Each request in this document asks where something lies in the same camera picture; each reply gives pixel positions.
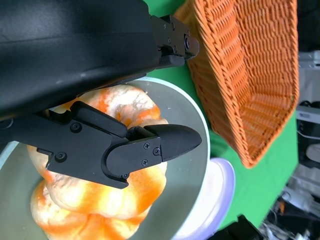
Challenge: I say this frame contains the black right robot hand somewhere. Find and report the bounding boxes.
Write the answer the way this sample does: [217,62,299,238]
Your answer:
[217,214,265,240]

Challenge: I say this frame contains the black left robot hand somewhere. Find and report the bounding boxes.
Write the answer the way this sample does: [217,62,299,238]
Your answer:
[0,0,203,190]

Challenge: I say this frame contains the grey bowl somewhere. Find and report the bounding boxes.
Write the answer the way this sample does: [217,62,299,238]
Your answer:
[0,76,212,240]

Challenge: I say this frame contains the lavender plate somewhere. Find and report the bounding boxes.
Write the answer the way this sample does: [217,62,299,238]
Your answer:
[172,157,236,240]

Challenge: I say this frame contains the orange wicker basket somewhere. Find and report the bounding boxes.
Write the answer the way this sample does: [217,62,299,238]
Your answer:
[173,0,300,169]

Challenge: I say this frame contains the green tablecloth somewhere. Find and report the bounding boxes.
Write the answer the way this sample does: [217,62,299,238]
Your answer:
[142,0,300,240]

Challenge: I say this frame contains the grey device box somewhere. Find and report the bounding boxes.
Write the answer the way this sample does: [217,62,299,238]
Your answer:
[296,104,320,122]

